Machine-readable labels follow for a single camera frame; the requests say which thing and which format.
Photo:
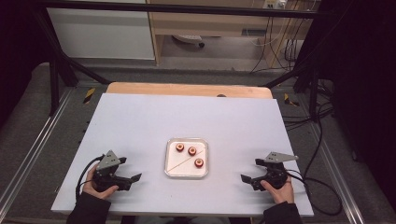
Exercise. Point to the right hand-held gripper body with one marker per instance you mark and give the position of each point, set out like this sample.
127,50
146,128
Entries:
275,175

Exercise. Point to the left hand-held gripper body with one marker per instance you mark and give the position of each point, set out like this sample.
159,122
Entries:
107,161

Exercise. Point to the person's right hand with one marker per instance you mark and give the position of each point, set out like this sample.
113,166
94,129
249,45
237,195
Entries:
281,194

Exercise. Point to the person's left hand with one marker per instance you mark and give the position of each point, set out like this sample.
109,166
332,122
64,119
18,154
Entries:
93,188

